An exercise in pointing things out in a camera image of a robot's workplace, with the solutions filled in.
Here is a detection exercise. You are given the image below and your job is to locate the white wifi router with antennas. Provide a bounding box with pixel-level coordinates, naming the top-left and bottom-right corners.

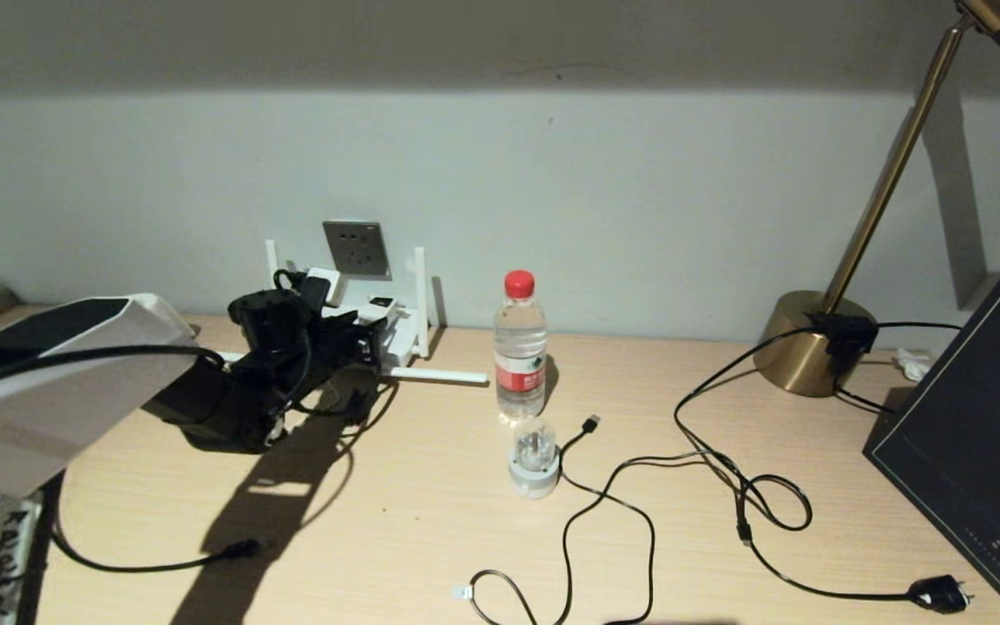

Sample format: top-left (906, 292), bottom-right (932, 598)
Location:
top-left (205, 240), bottom-right (490, 385)

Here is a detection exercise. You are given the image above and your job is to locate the clear water bottle red cap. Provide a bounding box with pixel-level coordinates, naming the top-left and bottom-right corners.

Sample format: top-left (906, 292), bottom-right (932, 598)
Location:
top-left (493, 270), bottom-right (549, 424)

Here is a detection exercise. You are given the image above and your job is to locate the brass desk lamp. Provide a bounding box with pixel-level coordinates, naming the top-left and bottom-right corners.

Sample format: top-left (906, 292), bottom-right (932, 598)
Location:
top-left (753, 0), bottom-right (1000, 398)

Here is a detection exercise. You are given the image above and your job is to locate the white crumpled wrapper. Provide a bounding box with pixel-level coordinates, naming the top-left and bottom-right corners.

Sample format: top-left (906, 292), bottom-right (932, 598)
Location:
top-left (893, 347), bottom-right (932, 383)

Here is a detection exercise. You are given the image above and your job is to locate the black box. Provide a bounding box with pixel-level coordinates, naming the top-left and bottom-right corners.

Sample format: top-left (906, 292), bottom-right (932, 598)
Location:
top-left (863, 272), bottom-right (1000, 625)

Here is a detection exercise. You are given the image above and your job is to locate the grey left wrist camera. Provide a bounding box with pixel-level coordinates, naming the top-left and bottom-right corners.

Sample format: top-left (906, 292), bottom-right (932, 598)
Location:
top-left (303, 266), bottom-right (345, 306)

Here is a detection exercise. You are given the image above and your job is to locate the grey wall power socket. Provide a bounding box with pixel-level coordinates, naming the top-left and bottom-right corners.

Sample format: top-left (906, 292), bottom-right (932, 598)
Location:
top-left (322, 220), bottom-right (392, 280)

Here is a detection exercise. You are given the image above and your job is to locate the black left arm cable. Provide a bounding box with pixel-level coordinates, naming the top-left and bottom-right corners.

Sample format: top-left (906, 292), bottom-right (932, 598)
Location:
top-left (0, 269), bottom-right (308, 409)

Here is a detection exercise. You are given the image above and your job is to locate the black ethernet cable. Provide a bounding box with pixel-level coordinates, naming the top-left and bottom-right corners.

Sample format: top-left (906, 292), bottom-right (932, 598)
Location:
top-left (50, 495), bottom-right (265, 575)

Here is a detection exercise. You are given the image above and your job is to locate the black USB cable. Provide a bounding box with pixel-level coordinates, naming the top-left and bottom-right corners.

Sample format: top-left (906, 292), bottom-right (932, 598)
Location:
top-left (556, 415), bottom-right (659, 625)

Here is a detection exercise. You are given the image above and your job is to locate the black cable with white tip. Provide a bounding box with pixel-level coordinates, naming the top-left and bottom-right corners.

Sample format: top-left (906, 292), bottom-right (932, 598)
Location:
top-left (452, 451), bottom-right (754, 625)

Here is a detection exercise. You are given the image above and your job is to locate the black inline lamp switch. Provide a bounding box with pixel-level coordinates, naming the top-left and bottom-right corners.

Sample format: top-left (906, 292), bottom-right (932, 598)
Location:
top-left (806, 312), bottom-right (879, 359)

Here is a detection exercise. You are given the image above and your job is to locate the thin black lamp cord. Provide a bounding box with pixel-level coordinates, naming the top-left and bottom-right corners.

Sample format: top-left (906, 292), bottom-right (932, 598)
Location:
top-left (833, 321), bottom-right (963, 416)

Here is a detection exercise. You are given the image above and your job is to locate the black lamp power cord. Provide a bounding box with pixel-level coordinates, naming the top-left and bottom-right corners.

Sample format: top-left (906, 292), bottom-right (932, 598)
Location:
top-left (674, 324), bottom-right (976, 615)

